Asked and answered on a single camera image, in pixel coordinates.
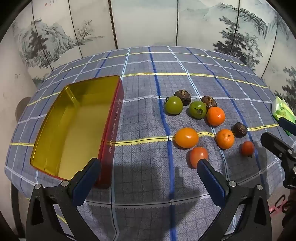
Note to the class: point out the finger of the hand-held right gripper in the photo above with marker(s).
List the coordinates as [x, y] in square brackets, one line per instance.
[288, 125]
[276, 142]

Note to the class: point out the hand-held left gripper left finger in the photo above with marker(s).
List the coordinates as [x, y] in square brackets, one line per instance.
[85, 184]

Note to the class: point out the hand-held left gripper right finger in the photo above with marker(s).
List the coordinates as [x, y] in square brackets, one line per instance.
[212, 179]

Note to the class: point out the small red tomato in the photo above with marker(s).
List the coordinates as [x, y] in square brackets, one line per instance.
[247, 148]

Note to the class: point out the brown walnut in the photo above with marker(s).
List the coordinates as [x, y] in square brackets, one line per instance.
[240, 130]

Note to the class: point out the red tin box gold inside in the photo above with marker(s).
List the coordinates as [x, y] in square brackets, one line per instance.
[69, 129]

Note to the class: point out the green tomato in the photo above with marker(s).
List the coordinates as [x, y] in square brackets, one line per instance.
[174, 105]
[198, 110]

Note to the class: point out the dark brown water chestnut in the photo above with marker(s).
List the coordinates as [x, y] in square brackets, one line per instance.
[182, 96]
[209, 101]

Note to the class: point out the green tissue packet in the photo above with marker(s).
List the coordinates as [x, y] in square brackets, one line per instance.
[281, 109]

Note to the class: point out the blue grey plaid tablecloth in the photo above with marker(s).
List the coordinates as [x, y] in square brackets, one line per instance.
[143, 115]

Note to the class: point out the ink landscape folding screen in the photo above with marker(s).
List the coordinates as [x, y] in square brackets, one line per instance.
[143, 23]

